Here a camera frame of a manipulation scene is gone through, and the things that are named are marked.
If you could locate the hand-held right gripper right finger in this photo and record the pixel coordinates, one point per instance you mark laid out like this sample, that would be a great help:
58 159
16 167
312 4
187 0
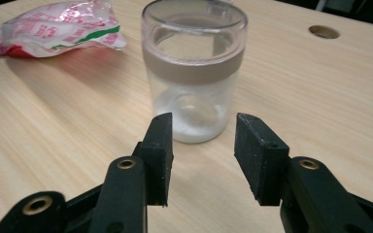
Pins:
265 161

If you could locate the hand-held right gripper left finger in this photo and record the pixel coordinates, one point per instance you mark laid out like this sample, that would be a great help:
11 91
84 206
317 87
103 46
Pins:
126 194

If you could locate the clear jar with flip lid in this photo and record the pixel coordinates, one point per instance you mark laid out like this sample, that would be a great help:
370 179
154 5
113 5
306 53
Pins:
192 71

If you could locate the pink and white plastic bag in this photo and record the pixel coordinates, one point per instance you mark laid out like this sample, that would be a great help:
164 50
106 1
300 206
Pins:
51 32

